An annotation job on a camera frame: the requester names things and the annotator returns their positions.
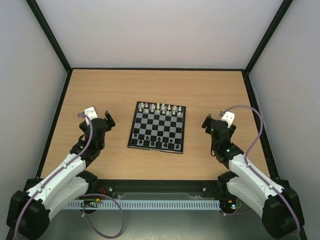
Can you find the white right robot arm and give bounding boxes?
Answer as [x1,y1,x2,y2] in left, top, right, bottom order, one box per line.
[201,111,305,240]

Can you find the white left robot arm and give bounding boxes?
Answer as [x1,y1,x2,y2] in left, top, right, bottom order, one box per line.
[6,107,116,240]

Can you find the black and silver chessboard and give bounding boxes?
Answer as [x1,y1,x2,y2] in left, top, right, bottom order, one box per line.
[127,101,186,154]

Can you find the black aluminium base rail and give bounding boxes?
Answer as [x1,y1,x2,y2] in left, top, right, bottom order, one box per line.
[87,177,235,200]

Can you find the black cage frame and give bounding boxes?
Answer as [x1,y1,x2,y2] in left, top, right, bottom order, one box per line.
[0,0,320,240]

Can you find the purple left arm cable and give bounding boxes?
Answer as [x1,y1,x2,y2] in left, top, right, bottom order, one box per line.
[13,112,125,240]

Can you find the light blue slotted cable duct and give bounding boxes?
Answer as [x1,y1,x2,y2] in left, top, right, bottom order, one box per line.
[64,200,221,211]

